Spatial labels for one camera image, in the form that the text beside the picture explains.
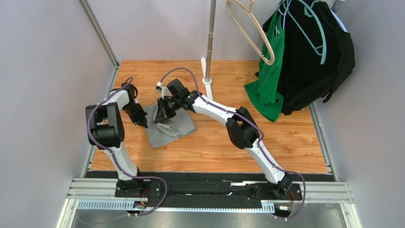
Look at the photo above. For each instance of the grey cloth napkin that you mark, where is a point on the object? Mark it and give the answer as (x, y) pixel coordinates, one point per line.
(161, 134)

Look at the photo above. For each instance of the metal stand pole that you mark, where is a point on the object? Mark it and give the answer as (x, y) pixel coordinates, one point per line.
(207, 77)

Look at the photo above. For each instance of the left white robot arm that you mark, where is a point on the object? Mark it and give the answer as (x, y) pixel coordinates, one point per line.
(105, 130)

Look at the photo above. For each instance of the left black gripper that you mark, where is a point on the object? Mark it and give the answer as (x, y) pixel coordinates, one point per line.
(140, 119)

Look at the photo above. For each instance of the green shirt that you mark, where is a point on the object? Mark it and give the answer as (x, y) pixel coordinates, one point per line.
(263, 92)

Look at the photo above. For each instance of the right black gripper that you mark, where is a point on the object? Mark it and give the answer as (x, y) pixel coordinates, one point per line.
(163, 108)

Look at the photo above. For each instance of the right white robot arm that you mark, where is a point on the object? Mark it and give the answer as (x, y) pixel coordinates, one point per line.
(241, 128)

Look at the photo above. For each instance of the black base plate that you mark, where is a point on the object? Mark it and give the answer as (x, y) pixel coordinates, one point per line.
(188, 190)

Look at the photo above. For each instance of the black shirt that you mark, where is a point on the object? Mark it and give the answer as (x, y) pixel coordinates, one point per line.
(318, 57)

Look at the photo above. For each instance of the beige clothes hanger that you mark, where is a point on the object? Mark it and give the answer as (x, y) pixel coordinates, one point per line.
(248, 25)

